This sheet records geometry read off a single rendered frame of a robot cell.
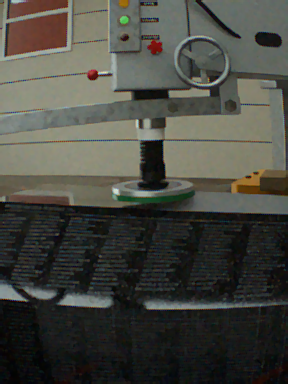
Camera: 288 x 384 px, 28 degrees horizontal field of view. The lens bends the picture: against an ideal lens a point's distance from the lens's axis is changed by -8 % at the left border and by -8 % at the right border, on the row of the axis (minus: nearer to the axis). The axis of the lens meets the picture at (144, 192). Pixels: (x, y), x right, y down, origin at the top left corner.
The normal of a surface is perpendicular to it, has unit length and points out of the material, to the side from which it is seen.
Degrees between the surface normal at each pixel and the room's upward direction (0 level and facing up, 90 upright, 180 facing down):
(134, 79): 90
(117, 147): 90
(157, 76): 90
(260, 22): 90
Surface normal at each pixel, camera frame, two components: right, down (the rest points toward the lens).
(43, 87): -0.34, 0.16
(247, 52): 0.08, 0.16
